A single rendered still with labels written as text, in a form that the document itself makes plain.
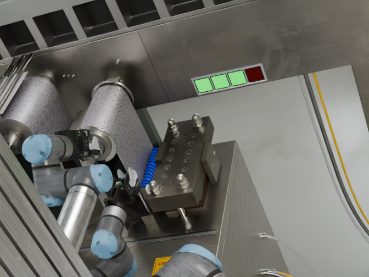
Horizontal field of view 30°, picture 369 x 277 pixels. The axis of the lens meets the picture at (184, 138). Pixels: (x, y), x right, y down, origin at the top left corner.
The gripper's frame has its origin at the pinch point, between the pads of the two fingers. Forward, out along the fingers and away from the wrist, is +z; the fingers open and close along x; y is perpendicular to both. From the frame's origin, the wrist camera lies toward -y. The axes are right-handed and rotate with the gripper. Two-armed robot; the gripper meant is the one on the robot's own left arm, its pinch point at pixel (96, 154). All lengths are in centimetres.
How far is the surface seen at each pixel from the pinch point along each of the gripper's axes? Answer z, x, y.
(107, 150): 3.5, -2.3, 1.0
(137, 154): 20.6, -4.5, -1.0
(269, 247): 75, -30, -43
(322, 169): 173, -41, -17
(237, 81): 32, -40, 18
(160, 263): 6.5, -12.7, -36.2
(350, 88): 226, -57, 27
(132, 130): 19.6, -4.5, 7.2
